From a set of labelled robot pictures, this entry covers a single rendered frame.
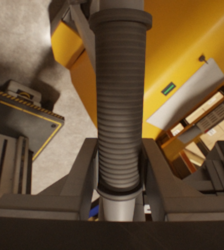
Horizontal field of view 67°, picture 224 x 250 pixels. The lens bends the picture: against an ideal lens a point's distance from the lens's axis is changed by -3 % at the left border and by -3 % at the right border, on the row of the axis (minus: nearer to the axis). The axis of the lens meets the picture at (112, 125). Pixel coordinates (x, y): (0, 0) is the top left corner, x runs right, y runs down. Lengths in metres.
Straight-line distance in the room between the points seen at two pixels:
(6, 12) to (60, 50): 0.49
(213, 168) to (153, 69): 0.55
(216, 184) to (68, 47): 1.04
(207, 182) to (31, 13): 1.40
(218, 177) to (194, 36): 0.58
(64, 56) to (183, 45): 0.69
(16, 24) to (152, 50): 1.02
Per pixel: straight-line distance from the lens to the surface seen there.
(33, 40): 1.51
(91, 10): 1.01
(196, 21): 0.75
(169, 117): 0.89
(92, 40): 0.57
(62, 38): 1.14
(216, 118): 0.92
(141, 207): 0.19
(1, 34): 1.53
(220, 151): 0.25
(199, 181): 0.23
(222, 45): 0.81
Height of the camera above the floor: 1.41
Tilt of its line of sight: 42 degrees down
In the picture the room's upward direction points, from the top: 160 degrees clockwise
